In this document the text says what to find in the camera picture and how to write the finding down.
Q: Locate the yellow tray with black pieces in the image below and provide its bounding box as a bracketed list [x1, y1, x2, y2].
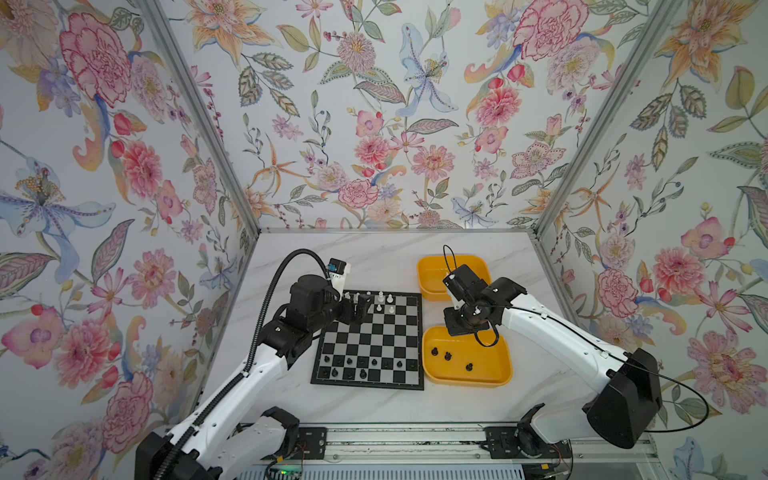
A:
[422, 326, 514, 388]

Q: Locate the yellow tray with white pieces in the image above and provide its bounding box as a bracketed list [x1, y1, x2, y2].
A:
[417, 255, 492, 302]

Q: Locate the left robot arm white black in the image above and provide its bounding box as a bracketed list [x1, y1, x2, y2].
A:
[134, 248, 373, 479]

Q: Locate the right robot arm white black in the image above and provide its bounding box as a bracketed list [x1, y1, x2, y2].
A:
[443, 265, 662, 456]

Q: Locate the black and silver chessboard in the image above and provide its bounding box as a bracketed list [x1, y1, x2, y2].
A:
[310, 291, 425, 391]

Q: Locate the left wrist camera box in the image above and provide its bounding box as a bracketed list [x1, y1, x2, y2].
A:
[327, 258, 350, 295]

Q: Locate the aluminium base rail right wall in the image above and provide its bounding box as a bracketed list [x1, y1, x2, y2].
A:
[527, 231, 588, 337]

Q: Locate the aluminium front mounting rail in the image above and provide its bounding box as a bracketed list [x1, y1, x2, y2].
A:
[146, 421, 658, 480]

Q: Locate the aluminium corner post right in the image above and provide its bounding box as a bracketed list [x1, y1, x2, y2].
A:
[531, 1, 682, 240]

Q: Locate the aluminium corner post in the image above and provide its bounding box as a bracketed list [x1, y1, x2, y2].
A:
[137, 0, 260, 239]
[531, 1, 682, 240]

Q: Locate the aluminium corner post left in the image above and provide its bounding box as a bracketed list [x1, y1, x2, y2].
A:
[137, 0, 260, 239]

